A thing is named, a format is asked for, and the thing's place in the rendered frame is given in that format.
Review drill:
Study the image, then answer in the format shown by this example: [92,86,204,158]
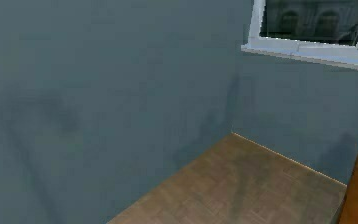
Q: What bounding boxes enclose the white framed window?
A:
[240,0,358,72]

